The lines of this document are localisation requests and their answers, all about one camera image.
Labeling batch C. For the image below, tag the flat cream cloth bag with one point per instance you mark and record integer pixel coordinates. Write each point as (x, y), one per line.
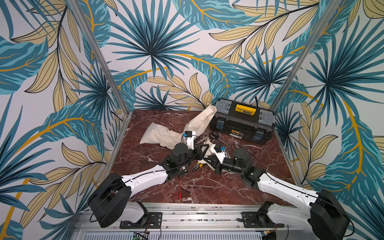
(159, 134)

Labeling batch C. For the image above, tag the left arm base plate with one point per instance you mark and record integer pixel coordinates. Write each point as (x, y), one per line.
(151, 220)

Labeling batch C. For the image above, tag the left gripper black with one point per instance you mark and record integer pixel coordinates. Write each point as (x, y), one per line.
(200, 154)

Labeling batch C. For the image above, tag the rear cream cloth bag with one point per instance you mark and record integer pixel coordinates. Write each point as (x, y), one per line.
(200, 123)

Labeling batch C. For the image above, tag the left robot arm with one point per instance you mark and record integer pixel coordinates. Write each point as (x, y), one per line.
(111, 198)

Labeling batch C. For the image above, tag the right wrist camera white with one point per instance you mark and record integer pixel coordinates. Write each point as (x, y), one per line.
(220, 152)

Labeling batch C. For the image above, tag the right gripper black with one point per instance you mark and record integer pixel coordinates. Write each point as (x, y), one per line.
(219, 163)

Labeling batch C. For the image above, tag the black yellow toolbox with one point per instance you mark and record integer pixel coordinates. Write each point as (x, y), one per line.
(244, 122)

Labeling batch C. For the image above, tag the black scissors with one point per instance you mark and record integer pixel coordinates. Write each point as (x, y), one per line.
(215, 136)

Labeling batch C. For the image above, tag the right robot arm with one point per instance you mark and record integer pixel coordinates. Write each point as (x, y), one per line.
(317, 212)

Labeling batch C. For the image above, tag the red black wire leads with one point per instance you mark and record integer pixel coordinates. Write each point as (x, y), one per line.
(180, 189)

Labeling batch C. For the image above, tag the yellow black pliers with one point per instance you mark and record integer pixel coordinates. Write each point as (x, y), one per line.
(199, 164)

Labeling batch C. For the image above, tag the right aluminium corner post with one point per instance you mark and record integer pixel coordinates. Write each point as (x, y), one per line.
(305, 44)

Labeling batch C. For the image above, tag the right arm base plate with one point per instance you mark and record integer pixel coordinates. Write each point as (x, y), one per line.
(258, 220)

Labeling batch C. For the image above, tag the left aluminium corner post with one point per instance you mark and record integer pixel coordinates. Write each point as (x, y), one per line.
(89, 35)

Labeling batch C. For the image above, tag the aluminium front rail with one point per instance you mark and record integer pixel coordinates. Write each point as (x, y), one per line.
(169, 221)

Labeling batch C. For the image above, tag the aluminium corner post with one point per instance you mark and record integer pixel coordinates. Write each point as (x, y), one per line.
(89, 35)
(305, 44)

